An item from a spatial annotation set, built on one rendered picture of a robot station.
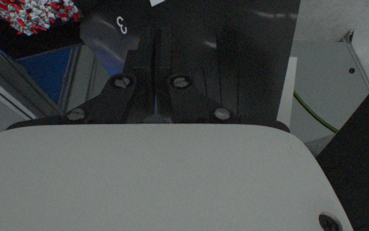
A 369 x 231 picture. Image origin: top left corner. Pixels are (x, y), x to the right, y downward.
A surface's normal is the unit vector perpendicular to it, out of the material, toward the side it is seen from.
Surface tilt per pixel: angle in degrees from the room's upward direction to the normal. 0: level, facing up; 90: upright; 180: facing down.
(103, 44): 42
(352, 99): 90
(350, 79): 90
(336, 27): 0
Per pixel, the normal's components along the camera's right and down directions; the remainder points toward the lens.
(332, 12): 0.04, 0.90
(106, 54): -0.51, 0.50
